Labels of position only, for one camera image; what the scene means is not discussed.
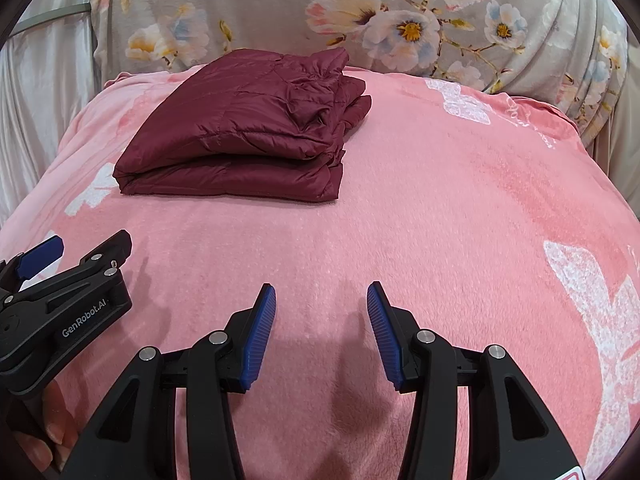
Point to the pink fleece blanket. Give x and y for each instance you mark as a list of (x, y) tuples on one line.
[(400, 210)]

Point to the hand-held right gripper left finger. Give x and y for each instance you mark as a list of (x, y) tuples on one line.
[(259, 342)]

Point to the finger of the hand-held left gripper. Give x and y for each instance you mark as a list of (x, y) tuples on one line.
[(42, 256), (107, 249)]

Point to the maroon puffer jacket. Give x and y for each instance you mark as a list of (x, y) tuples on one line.
[(225, 125)]

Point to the person's left hand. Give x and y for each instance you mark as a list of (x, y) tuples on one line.
[(52, 425)]

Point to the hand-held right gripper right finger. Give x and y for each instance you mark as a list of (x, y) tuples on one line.
[(384, 342)]

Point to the white satin sheet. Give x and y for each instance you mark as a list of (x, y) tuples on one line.
[(45, 85)]

